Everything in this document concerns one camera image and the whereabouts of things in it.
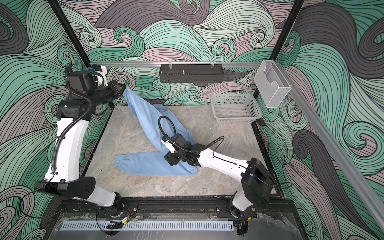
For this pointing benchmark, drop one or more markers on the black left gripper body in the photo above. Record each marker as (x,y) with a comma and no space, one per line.
(106,95)

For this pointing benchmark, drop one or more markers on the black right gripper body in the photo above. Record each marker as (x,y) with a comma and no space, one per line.
(175,157)

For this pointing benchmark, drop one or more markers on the light blue long sleeve shirt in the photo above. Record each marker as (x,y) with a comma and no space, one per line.
(153,163)

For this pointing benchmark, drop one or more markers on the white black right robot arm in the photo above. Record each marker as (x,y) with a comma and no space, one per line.
(257,182)

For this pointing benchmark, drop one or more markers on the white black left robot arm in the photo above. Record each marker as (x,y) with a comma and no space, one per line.
(64,179)

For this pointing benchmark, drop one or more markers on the white plastic mesh basket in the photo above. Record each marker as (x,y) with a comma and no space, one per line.
(235,108)

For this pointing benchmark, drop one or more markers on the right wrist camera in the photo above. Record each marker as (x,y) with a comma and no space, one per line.
(169,146)

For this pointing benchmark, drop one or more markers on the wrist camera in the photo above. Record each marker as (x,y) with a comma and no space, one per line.
(100,74)
(169,146)

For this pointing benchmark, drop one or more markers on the black frame post left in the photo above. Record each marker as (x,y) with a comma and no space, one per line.
(59,13)

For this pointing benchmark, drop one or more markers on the black frame post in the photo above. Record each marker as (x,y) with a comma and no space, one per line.
(286,26)
(59,13)

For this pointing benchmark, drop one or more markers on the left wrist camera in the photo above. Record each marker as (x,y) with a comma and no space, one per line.
(100,74)

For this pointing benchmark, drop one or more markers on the black perforated wall tray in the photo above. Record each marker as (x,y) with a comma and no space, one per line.
(196,74)

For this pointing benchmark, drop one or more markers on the aluminium wall rail back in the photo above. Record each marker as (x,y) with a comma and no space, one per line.
(137,64)

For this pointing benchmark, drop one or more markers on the aluminium wall rail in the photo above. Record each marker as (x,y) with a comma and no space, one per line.
(305,97)
(137,64)

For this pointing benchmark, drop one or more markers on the white slotted cable duct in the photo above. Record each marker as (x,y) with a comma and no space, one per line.
(150,225)

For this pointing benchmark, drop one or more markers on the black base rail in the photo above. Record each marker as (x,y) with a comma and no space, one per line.
(212,206)

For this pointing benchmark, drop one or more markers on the black frame post right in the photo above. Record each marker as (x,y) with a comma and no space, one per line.
(286,26)

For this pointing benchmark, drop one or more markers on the aluminium wall rail right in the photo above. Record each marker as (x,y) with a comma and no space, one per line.
(305,97)

